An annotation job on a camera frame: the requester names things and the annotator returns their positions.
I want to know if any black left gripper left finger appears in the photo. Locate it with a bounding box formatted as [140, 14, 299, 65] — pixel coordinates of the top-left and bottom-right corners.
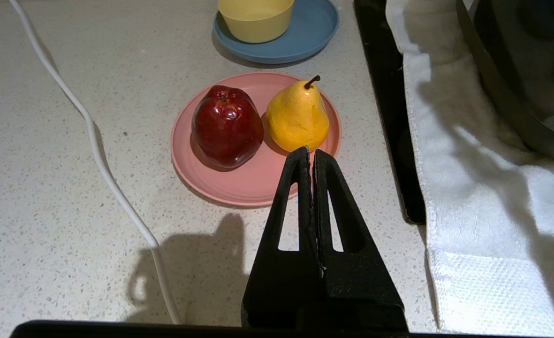
[241, 146, 325, 328]

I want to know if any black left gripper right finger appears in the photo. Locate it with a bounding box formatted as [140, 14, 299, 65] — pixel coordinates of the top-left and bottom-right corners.
[312, 149, 409, 329]

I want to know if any yellow bowl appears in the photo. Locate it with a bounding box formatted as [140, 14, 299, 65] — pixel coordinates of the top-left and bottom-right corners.
[218, 0, 295, 44]

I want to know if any dark grey rice cooker base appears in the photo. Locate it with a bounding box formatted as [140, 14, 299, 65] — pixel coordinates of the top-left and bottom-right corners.
[456, 0, 554, 165]

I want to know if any pink plate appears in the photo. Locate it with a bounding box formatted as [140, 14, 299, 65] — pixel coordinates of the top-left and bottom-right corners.
[171, 71, 343, 207]

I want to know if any white towel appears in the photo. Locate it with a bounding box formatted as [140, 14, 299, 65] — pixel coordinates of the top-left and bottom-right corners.
[386, 0, 554, 338]

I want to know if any yellow pear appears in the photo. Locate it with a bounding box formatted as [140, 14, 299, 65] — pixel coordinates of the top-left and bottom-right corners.
[266, 75, 331, 153]

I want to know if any red apple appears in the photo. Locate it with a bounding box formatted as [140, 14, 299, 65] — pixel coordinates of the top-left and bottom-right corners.
[191, 84, 265, 169]

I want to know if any black flat strip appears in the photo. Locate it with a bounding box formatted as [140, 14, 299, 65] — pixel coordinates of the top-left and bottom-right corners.
[354, 0, 428, 224]

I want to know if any blue plate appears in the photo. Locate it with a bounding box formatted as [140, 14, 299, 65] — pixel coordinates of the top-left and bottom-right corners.
[213, 0, 341, 64]

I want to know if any white cable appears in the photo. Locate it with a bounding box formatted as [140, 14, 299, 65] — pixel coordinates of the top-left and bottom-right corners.
[9, 0, 183, 325]

